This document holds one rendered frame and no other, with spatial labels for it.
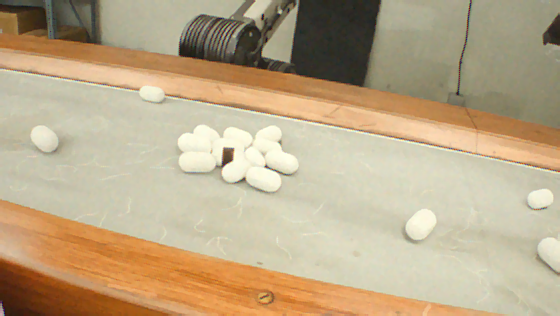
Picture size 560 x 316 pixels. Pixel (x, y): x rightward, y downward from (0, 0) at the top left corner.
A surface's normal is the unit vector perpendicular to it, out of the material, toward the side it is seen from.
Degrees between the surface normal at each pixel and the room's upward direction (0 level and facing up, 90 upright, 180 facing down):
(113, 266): 0
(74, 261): 0
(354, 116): 45
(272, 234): 0
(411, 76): 90
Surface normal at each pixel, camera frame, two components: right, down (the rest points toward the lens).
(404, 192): 0.12, -0.87
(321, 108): -0.04, -0.29
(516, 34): -0.26, 0.44
